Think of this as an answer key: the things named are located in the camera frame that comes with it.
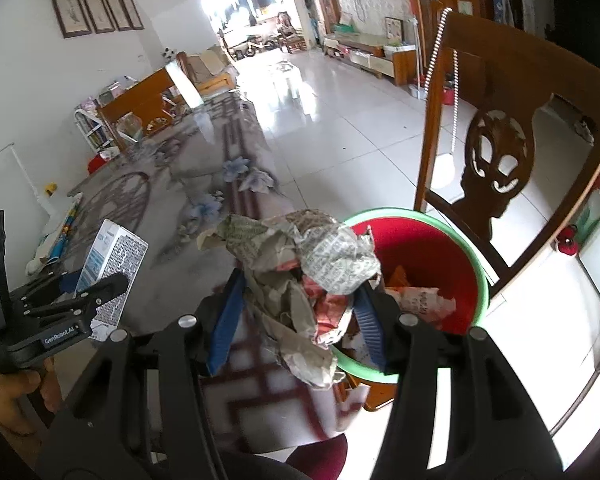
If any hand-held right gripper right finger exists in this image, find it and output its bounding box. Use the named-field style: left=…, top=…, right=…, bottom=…
left=355, top=285, right=566, bottom=480

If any white desk lamp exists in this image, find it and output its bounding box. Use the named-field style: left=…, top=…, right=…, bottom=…
left=0, top=145, right=56, bottom=241

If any wooden dining chair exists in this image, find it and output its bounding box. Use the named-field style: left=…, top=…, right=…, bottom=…
left=97, top=52, right=201, bottom=153

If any white standing air conditioner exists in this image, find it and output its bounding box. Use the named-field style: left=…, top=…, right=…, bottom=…
left=287, top=0, right=313, bottom=48

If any person's left hand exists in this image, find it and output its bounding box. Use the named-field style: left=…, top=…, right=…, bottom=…
left=0, top=357, right=63, bottom=436

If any white balance bike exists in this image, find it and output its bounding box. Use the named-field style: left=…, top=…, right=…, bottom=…
left=235, top=35, right=276, bottom=61

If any white beaded cord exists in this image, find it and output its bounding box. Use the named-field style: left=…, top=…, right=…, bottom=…
left=427, top=7, right=462, bottom=191

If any small wooden chair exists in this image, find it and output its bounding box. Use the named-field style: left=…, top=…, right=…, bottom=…
left=277, top=10, right=303, bottom=53

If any dark red cloth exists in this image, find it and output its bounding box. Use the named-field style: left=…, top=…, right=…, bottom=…
left=285, top=432, right=348, bottom=480

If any newspaper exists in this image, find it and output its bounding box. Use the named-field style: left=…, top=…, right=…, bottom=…
left=197, top=210, right=381, bottom=391

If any white coffee table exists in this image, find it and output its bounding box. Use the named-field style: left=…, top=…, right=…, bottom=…
left=270, top=60, right=303, bottom=101

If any carved wooden chair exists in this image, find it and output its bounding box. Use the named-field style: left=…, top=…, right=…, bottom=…
left=414, top=10, right=600, bottom=301

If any wooden television cabinet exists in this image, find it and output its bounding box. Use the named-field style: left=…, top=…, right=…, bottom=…
left=322, top=32, right=418, bottom=86

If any blue white milk carton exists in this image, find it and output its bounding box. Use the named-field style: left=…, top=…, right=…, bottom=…
left=75, top=219, right=149, bottom=342

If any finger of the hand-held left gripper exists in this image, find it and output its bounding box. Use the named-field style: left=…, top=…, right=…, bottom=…
left=10, top=269, right=81, bottom=306
left=22, top=272, right=129, bottom=318

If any rolled printed paper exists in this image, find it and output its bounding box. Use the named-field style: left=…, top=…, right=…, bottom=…
left=27, top=192, right=83, bottom=276

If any red bin green rim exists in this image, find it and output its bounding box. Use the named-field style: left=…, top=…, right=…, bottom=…
left=330, top=208, right=491, bottom=386

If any framed wall picture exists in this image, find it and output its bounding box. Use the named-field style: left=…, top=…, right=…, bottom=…
left=45, top=0, right=93, bottom=39
left=75, top=0, right=116, bottom=35
left=116, top=0, right=145, bottom=30
left=98, top=0, right=134, bottom=32

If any white shelf rack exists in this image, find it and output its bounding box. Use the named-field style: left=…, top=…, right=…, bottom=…
left=75, top=105, right=116, bottom=156

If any mop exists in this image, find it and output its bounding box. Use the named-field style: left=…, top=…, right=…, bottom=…
left=409, top=17, right=427, bottom=98

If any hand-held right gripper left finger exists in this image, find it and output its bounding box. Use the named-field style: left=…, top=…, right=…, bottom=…
left=35, top=272, right=247, bottom=480

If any wooden sofa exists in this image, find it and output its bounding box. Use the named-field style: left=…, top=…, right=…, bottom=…
left=177, top=45, right=238, bottom=96

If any small red ornament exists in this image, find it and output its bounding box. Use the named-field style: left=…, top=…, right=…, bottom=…
left=555, top=225, right=581, bottom=257

